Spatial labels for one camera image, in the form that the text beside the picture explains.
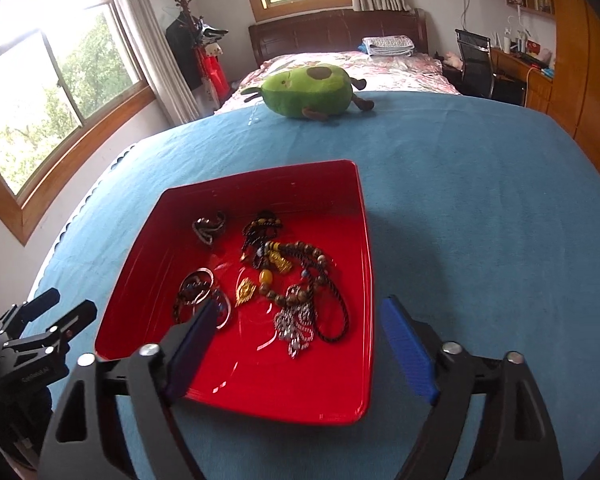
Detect dark bead necklace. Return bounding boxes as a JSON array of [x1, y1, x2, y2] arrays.
[[239, 209, 286, 272]]

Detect black office chair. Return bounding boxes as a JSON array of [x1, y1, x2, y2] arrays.
[[454, 28, 496, 99]]

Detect folded blanket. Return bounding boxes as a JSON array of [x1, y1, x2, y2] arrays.
[[359, 35, 415, 57]]

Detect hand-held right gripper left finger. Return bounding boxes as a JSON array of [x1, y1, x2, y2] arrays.
[[39, 299, 220, 480]]

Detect black braided cord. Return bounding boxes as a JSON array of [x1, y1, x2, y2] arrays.
[[304, 260, 351, 346]]

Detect white curtain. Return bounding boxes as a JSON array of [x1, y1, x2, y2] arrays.
[[102, 0, 201, 127]]

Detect wooden wardrobe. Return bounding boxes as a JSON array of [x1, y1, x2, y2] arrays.
[[525, 0, 600, 182]]

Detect thin silver bangle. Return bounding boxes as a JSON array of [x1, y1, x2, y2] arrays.
[[179, 268, 216, 307]]

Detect wooden bead bracelet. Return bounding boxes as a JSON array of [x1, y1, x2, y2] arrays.
[[257, 241, 332, 309]]

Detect dark wooden headboard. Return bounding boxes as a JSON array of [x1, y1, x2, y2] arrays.
[[248, 8, 430, 69]]

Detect green avocado plush toy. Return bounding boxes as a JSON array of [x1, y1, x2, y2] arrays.
[[240, 63, 375, 122]]

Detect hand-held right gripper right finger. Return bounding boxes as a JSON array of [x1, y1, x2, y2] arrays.
[[381, 295, 566, 480]]

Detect silver rhinestone pendant chain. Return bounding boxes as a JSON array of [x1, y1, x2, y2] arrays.
[[273, 283, 317, 360]]

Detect wooden desk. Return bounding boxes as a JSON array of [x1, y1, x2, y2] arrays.
[[490, 47, 554, 112]]

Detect pink floral bedding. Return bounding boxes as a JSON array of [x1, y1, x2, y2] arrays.
[[215, 50, 462, 116]]

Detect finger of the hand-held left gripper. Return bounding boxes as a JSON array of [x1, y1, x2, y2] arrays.
[[4, 299, 99, 362], [0, 287, 61, 337]]

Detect wide silver bangle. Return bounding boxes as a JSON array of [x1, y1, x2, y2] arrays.
[[172, 285, 232, 331]]

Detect blue blanket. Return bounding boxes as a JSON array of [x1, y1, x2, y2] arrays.
[[22, 91, 600, 480]]

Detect hanging dark clothes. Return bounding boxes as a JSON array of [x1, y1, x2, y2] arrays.
[[164, 12, 204, 92]]

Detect red tin box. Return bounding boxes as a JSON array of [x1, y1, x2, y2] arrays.
[[94, 159, 377, 427]]

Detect gold pendant with beaded tassel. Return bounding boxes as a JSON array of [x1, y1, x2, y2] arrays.
[[265, 241, 294, 276]]

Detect red bag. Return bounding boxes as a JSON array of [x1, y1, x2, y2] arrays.
[[200, 54, 231, 107]]

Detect small gold charm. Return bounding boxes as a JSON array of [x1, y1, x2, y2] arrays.
[[234, 279, 258, 308]]

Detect small dark metal ring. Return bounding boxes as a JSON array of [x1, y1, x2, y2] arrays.
[[191, 209, 227, 247]]

